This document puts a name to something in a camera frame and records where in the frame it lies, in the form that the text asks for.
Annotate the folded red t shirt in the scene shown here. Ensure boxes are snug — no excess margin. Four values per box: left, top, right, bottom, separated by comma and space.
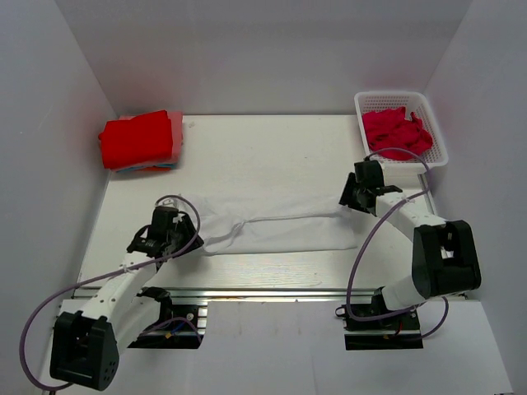
98, 110, 183, 171

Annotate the purple cable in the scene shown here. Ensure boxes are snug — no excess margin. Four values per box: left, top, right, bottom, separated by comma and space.
344, 147, 450, 341
19, 194, 203, 391

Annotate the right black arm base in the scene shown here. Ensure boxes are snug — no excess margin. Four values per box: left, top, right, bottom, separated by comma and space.
335, 302, 421, 336

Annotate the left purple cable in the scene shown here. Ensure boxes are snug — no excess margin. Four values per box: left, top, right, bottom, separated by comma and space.
19, 194, 203, 391

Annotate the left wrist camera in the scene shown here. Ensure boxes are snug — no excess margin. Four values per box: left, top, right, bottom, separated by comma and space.
156, 197, 179, 209

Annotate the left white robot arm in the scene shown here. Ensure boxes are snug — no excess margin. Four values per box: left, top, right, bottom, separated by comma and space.
49, 207, 203, 391

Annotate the white t shirt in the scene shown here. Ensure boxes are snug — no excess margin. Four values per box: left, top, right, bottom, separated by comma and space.
174, 194, 357, 255

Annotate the crumpled magenta t shirt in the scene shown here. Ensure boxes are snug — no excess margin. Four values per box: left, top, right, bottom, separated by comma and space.
362, 106, 433, 160

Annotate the white plastic basket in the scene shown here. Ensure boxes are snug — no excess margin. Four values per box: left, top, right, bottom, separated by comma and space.
354, 91, 448, 175

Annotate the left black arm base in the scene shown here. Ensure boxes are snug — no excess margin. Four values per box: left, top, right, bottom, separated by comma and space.
140, 300, 208, 337

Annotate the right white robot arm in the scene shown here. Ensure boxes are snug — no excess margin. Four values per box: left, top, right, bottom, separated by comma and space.
339, 159, 482, 328

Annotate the folded blue t shirt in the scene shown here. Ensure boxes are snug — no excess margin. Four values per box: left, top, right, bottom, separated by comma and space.
114, 163, 177, 173

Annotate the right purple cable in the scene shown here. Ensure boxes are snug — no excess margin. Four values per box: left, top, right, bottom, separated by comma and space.
344, 147, 450, 341

